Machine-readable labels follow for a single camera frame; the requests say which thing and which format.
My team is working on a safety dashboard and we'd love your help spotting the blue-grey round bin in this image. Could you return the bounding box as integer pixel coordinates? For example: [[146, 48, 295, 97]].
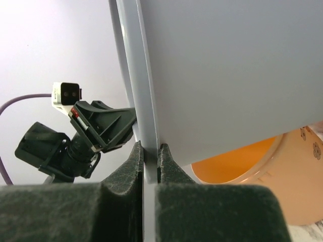
[[109, 1, 322, 240]]

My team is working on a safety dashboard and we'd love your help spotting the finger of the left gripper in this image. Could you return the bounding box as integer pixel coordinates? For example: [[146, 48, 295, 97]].
[[68, 101, 136, 153]]

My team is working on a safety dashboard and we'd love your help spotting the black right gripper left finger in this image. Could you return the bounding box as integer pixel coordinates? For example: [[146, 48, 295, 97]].
[[1, 142, 144, 241]]

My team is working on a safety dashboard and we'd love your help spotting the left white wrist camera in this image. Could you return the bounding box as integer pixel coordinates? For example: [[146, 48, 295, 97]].
[[51, 82, 82, 116]]

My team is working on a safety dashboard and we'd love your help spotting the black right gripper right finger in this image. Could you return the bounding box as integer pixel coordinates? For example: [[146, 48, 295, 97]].
[[155, 144, 291, 241]]

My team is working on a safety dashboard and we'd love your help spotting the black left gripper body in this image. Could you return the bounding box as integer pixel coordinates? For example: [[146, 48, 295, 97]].
[[15, 122, 101, 183]]

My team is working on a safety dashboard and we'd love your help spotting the orange round bin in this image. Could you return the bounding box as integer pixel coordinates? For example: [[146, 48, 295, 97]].
[[191, 126, 322, 225]]

